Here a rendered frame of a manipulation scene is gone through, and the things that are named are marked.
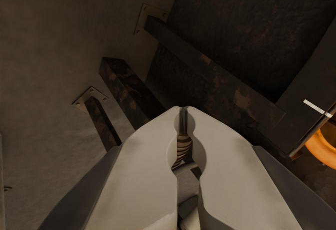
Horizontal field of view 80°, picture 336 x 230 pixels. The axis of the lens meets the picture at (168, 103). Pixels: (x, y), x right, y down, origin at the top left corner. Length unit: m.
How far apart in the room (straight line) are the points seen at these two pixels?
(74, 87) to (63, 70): 0.10
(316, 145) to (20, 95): 0.94
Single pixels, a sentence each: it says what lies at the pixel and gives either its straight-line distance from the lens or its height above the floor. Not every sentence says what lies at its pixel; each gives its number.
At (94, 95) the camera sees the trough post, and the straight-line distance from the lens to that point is 0.99.
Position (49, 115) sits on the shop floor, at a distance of 1.02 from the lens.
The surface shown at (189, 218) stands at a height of 0.66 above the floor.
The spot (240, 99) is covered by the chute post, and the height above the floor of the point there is 0.55.
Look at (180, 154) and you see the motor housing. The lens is 0.58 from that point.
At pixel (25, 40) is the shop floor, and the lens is 0.84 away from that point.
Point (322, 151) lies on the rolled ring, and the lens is 0.54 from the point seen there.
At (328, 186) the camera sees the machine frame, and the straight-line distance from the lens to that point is 0.63.
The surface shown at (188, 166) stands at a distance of 0.57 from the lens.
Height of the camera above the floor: 0.77
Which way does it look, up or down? 37 degrees down
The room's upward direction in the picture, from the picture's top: 138 degrees clockwise
